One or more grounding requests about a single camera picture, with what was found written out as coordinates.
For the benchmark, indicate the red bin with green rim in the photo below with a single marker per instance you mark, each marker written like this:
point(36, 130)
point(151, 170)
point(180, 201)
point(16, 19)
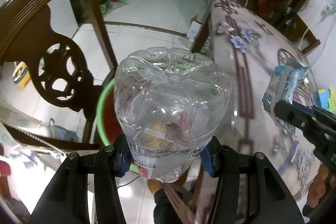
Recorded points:
point(108, 127)

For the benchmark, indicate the right hand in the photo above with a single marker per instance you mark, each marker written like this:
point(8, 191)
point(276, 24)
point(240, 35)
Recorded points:
point(318, 187)

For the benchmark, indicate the blue green toy block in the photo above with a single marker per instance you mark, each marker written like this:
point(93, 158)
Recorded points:
point(326, 99)

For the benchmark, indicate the white charger with cable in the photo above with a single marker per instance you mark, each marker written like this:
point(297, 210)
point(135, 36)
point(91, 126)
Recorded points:
point(326, 10)

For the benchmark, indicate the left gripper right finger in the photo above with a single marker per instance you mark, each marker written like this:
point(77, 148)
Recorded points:
point(210, 157)

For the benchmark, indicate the green kitchen trash bin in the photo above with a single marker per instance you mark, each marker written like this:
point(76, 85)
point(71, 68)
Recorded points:
point(104, 5)

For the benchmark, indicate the yellow toy on floor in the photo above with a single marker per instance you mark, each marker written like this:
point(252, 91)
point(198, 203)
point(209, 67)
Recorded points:
point(21, 74)

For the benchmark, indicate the wooden chair far side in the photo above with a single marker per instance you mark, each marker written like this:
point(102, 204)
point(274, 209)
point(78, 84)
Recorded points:
point(296, 31)

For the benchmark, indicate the patterned tablecloth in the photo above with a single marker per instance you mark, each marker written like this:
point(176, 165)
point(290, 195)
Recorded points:
point(248, 49)

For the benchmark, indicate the dark wooden carved chair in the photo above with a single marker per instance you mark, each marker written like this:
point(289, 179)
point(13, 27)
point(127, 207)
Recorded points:
point(56, 65)

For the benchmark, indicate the blue white snack wrapper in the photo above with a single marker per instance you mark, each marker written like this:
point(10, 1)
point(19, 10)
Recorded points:
point(283, 82)

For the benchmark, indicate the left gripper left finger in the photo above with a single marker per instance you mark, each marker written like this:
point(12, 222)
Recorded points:
point(122, 157)

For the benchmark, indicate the clear plastic water bottle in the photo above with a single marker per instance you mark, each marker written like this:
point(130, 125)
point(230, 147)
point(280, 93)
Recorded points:
point(169, 103)

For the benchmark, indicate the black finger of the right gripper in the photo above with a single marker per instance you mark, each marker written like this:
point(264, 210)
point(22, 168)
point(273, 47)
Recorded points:
point(315, 122)

